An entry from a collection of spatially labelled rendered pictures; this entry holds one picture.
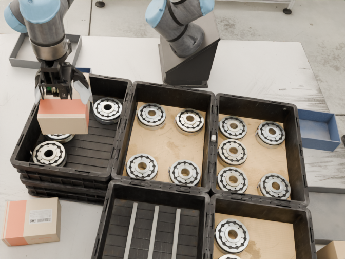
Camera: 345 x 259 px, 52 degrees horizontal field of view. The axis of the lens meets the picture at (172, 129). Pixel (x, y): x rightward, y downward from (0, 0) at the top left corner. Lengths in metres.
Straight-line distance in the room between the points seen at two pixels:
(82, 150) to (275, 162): 0.67
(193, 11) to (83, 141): 0.59
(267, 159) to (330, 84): 1.75
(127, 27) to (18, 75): 1.47
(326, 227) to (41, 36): 1.12
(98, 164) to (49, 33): 0.55
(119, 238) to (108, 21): 2.20
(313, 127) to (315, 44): 1.71
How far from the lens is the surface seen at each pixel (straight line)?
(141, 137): 1.25
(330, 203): 1.46
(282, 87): 1.73
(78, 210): 1.27
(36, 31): 0.78
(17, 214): 1.23
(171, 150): 1.22
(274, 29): 3.25
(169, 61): 1.52
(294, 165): 1.25
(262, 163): 1.28
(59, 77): 0.88
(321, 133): 1.63
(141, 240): 1.09
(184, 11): 1.31
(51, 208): 1.21
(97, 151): 1.22
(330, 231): 1.41
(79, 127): 0.98
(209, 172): 1.09
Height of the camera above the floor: 1.87
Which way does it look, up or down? 54 degrees down
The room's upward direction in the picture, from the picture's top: 10 degrees clockwise
